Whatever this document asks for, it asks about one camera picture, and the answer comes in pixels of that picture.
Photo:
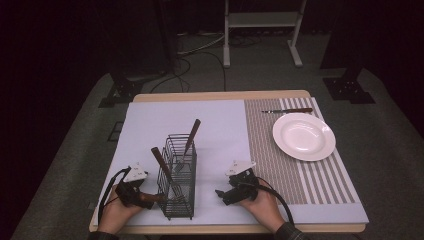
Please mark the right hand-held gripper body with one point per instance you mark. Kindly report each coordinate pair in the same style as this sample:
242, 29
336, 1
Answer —
241, 188

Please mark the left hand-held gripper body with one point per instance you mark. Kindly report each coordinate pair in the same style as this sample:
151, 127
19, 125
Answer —
131, 191

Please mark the person's left hand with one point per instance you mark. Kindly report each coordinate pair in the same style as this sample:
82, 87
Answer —
116, 213

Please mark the person's right hand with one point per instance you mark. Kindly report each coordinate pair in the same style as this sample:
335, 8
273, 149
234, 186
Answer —
263, 208

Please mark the striped placemat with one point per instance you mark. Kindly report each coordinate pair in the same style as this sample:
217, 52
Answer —
266, 160

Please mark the dark floor socket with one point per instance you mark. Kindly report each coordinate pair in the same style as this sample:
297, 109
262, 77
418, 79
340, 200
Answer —
115, 131

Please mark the pale board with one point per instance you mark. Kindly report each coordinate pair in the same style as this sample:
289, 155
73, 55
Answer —
216, 113

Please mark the white plate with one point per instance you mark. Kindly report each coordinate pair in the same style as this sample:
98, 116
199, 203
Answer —
303, 136

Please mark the black stand base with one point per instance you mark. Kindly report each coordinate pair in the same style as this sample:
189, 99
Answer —
121, 90
348, 88

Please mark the white metal stand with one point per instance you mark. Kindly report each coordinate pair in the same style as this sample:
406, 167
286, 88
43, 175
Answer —
261, 19

